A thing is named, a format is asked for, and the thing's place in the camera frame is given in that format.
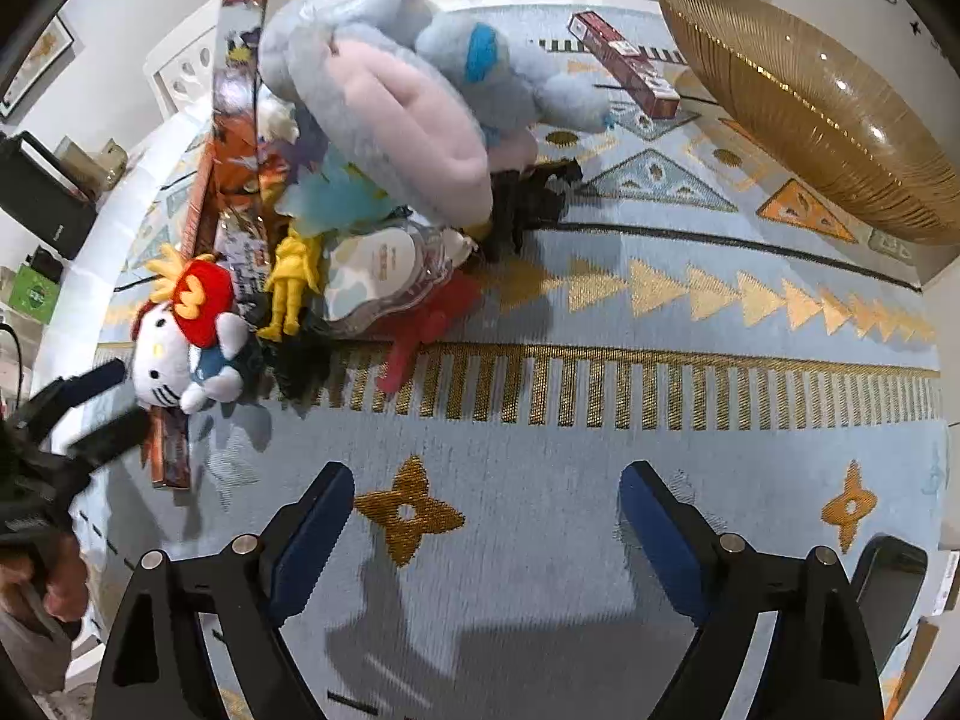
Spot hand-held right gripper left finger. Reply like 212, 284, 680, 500
90, 461, 357, 720

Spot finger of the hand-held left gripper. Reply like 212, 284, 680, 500
64, 409, 155, 470
15, 358, 128, 436

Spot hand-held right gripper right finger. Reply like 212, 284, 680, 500
619, 460, 886, 720

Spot long dark red box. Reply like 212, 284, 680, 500
148, 120, 271, 492

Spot white cat plush red hat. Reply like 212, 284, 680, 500
131, 244, 252, 415

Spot blue plush toy pink ears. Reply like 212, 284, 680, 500
259, 0, 612, 241

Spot golden ribbed bowl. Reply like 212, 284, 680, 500
658, 0, 960, 245

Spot person's left hand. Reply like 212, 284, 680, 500
0, 536, 92, 623

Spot green box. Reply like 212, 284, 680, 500
7, 266, 61, 323

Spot white desk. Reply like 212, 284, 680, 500
30, 109, 215, 398

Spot black figurine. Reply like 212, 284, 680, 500
480, 157, 586, 263
247, 300, 338, 413

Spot black speaker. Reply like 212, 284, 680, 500
0, 131, 98, 260

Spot yellow figurine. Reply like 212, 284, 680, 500
255, 229, 327, 342

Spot red translucent figurine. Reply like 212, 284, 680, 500
375, 270, 485, 395

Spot clear round container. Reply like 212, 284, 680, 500
322, 221, 466, 338

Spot teal translucent figurine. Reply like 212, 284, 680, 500
277, 157, 391, 241

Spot framed picture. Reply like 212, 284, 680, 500
0, 15, 76, 121

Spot white chair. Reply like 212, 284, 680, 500
142, 4, 226, 121

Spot long colourful printed box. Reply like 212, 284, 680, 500
212, 0, 272, 203

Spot red box white print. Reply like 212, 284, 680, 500
566, 10, 683, 119

